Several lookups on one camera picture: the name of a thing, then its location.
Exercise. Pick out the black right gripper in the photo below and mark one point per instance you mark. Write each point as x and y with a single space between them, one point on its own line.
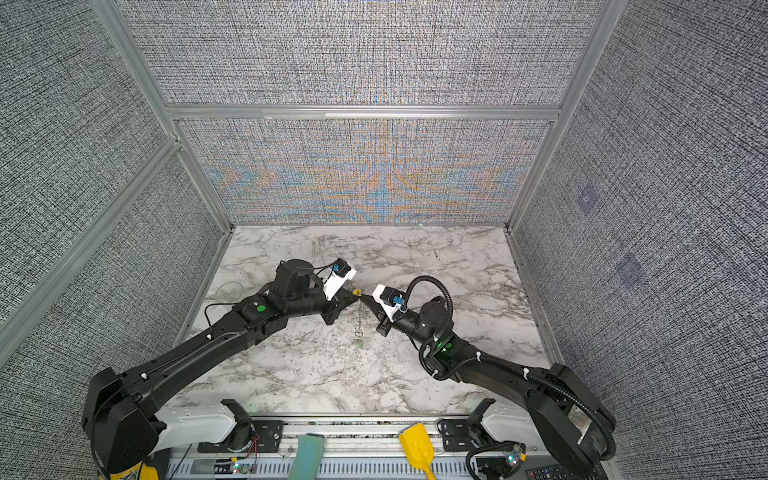
380 312

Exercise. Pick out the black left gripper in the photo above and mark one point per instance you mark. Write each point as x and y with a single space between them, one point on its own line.
338 303

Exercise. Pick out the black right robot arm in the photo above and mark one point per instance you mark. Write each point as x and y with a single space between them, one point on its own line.
574 425

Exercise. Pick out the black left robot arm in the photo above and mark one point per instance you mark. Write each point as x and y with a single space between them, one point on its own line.
122 415

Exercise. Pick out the clear plastic cup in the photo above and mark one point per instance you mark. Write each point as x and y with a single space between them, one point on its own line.
229 293

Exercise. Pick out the yellow plastic scoop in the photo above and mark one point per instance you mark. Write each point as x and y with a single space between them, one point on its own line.
418 449

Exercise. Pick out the teal green sponge block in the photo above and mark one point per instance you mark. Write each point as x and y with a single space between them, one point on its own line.
310 451

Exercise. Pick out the black remote keyboard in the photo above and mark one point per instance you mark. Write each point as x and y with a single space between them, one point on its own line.
549 472

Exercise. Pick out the yellow black work glove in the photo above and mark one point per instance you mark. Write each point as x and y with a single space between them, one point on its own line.
140 471

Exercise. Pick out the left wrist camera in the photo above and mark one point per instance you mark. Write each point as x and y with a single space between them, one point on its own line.
340 272

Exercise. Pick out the aluminium front rail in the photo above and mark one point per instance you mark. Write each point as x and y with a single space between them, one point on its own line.
364 447

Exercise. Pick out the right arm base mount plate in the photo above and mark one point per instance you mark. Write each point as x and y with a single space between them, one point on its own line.
462 434

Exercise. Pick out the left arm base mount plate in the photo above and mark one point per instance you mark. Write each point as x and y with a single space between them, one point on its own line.
263 436

